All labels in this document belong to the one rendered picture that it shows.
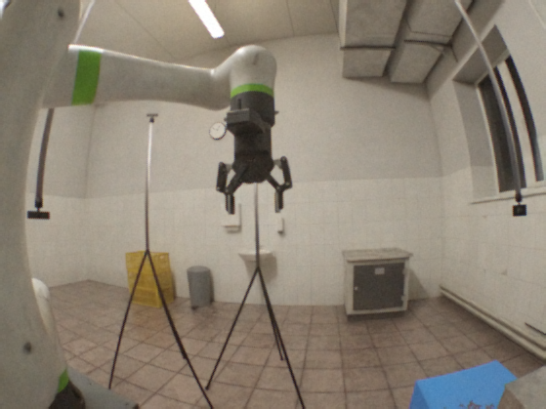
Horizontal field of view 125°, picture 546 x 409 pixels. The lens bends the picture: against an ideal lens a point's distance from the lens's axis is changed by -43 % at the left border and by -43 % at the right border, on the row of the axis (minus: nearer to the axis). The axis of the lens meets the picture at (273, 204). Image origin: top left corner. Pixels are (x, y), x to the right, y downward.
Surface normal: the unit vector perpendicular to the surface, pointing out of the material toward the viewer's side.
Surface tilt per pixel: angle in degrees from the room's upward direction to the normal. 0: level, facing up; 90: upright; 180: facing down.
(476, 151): 90
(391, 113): 90
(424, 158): 90
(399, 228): 90
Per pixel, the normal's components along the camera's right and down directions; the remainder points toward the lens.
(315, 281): -0.20, -0.06
